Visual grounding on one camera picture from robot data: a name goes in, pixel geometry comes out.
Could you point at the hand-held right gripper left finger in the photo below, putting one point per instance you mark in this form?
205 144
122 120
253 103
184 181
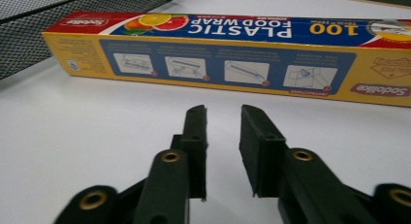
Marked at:
195 146

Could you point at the black metal mesh basket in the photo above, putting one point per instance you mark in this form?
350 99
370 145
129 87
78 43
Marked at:
48 26

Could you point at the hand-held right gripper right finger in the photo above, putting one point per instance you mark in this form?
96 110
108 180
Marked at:
261 153

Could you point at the yellow plastic wrap box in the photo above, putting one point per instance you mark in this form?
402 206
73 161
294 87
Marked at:
200 60

